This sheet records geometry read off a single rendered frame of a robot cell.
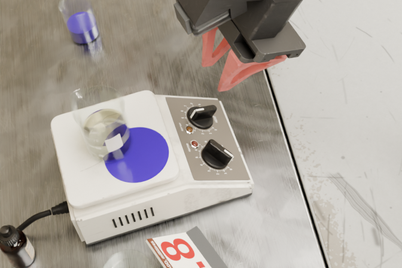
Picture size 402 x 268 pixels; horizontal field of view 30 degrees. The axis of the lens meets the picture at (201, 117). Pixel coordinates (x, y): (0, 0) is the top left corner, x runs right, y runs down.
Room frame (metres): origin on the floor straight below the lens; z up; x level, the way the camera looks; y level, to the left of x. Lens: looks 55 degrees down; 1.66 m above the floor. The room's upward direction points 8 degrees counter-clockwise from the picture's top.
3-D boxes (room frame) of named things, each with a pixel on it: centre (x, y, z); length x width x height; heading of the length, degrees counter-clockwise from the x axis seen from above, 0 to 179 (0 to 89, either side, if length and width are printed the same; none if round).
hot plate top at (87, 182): (0.44, 0.10, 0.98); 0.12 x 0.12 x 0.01; 10
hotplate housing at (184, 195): (0.45, 0.07, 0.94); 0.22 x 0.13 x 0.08; 101
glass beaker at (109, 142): (0.45, 0.10, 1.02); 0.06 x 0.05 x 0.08; 50
